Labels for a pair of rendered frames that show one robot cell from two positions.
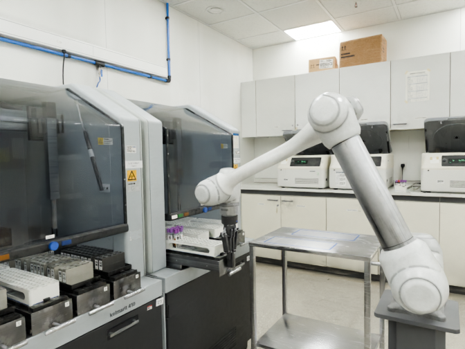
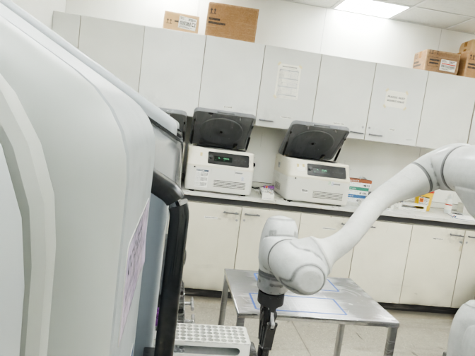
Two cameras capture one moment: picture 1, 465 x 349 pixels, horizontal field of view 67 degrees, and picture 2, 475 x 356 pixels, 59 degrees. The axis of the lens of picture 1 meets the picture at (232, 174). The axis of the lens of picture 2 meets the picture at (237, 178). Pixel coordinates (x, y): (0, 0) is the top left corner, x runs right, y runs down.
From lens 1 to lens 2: 117 cm
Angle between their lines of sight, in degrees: 40
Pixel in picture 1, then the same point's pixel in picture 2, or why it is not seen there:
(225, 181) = (333, 255)
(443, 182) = (307, 191)
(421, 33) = (289, 21)
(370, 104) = (237, 91)
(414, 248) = not seen: outside the picture
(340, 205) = (196, 210)
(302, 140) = (408, 192)
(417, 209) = not seen: hidden behind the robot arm
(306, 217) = not seen: hidden behind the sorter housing
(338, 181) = (197, 180)
